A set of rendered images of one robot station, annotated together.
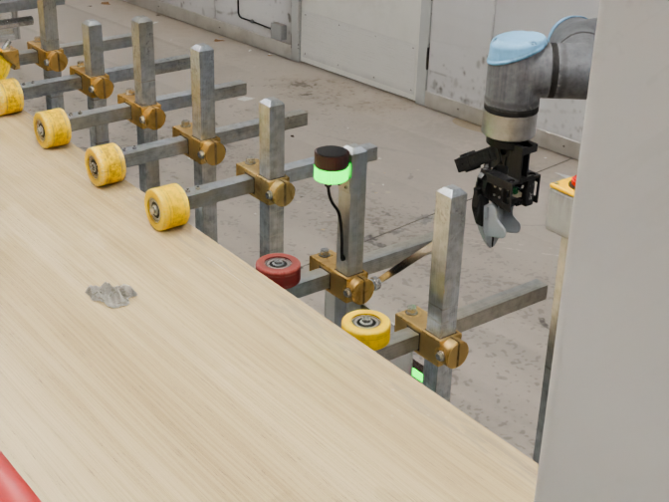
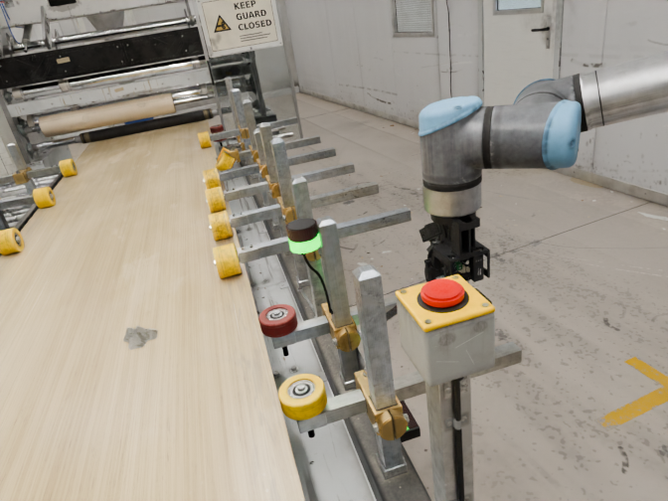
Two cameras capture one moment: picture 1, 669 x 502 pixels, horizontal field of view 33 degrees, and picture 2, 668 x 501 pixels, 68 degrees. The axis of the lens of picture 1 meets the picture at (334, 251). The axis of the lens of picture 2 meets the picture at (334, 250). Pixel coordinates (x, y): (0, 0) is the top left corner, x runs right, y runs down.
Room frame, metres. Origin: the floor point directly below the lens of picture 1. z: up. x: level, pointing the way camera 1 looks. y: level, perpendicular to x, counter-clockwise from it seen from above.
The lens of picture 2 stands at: (1.05, -0.43, 1.48)
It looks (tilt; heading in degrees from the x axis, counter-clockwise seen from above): 26 degrees down; 26
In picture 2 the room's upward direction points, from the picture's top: 9 degrees counter-clockwise
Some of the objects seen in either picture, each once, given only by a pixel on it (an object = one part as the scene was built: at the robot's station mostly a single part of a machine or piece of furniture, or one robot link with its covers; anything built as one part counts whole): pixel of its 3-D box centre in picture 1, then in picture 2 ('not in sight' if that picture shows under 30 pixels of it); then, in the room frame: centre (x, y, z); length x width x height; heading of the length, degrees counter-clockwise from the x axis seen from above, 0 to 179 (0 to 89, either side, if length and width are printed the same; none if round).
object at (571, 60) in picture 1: (584, 69); (532, 134); (1.81, -0.40, 1.27); 0.12 x 0.12 x 0.09; 89
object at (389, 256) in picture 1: (362, 266); (365, 314); (1.92, -0.05, 0.84); 0.43 x 0.03 x 0.04; 128
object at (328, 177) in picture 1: (331, 171); (304, 241); (1.82, 0.01, 1.08); 0.06 x 0.06 x 0.02
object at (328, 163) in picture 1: (332, 157); (302, 230); (1.82, 0.01, 1.10); 0.06 x 0.06 x 0.02
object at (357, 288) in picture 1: (339, 278); (339, 325); (1.87, -0.01, 0.85); 0.14 x 0.06 x 0.05; 38
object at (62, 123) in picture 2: not in sight; (142, 108); (3.57, 2.00, 1.05); 1.43 x 0.12 x 0.12; 128
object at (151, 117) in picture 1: (141, 111); (275, 186); (2.46, 0.45, 0.95); 0.14 x 0.06 x 0.05; 38
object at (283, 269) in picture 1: (278, 289); (281, 333); (1.80, 0.10, 0.85); 0.08 x 0.08 x 0.11
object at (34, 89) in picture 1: (102, 76); (273, 164); (2.69, 0.58, 0.95); 0.50 x 0.04 x 0.04; 128
